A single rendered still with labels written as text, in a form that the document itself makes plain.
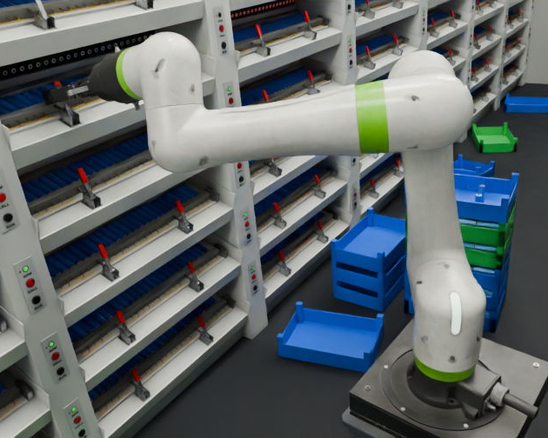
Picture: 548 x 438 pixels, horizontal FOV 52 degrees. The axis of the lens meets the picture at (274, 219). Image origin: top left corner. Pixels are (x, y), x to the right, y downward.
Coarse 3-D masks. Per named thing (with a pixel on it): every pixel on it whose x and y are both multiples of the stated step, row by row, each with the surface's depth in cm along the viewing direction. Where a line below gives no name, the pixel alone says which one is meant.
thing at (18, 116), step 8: (80, 96) 125; (88, 96) 127; (96, 96) 129; (40, 104) 119; (72, 104) 124; (16, 112) 114; (24, 112) 115; (32, 112) 117; (40, 112) 118; (48, 112) 120; (0, 120) 111; (8, 120) 113; (16, 120) 114; (24, 120) 116
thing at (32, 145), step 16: (128, 48) 146; (64, 64) 132; (80, 64) 136; (208, 64) 149; (16, 80) 123; (32, 80) 127; (208, 80) 148; (80, 112) 123; (96, 112) 125; (112, 112) 126; (128, 112) 129; (144, 112) 134; (16, 128) 114; (32, 128) 115; (48, 128) 116; (64, 128) 117; (80, 128) 119; (96, 128) 123; (112, 128) 127; (16, 144) 109; (32, 144) 111; (48, 144) 114; (64, 144) 118; (80, 144) 121; (16, 160) 109; (32, 160) 113
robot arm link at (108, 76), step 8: (112, 56) 99; (104, 64) 100; (112, 64) 98; (104, 72) 100; (112, 72) 98; (104, 80) 100; (112, 80) 99; (104, 88) 101; (112, 88) 100; (120, 88) 99; (112, 96) 102; (120, 96) 101; (128, 96) 100; (136, 104) 104
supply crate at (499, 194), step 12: (456, 180) 186; (468, 180) 184; (480, 180) 182; (492, 180) 180; (504, 180) 178; (516, 180) 174; (456, 192) 184; (468, 192) 183; (492, 192) 181; (504, 192) 180; (516, 192) 176; (468, 204) 166; (480, 204) 164; (492, 204) 163; (504, 204) 161; (468, 216) 168; (480, 216) 166; (492, 216) 164; (504, 216) 163
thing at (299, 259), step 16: (336, 208) 234; (304, 224) 226; (320, 224) 220; (336, 224) 233; (288, 240) 217; (304, 240) 220; (320, 240) 222; (272, 256) 207; (288, 256) 210; (304, 256) 213; (320, 256) 221; (272, 272) 203; (288, 272) 201; (272, 288) 196
